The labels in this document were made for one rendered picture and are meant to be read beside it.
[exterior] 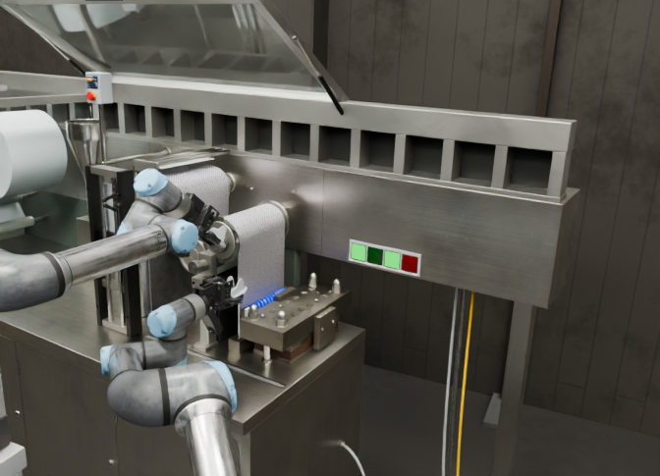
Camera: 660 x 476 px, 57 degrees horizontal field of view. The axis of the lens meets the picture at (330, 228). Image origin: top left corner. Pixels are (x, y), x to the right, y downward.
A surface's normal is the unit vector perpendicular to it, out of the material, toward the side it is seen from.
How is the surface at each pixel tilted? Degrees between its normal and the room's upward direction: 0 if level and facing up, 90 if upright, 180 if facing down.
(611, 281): 90
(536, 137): 90
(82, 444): 90
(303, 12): 90
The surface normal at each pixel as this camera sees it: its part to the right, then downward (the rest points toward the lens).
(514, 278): -0.52, 0.22
